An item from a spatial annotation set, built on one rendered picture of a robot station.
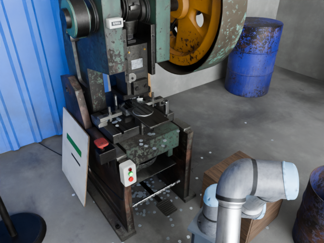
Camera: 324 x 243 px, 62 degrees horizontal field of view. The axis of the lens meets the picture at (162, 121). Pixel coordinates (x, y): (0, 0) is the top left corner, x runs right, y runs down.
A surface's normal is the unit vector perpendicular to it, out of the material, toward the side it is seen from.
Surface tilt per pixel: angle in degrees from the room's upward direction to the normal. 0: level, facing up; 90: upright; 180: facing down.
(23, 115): 90
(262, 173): 35
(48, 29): 90
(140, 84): 90
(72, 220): 0
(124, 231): 0
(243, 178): 52
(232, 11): 88
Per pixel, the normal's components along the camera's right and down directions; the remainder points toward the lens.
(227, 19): 0.60, 0.45
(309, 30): -0.80, 0.32
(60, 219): 0.00, -0.85
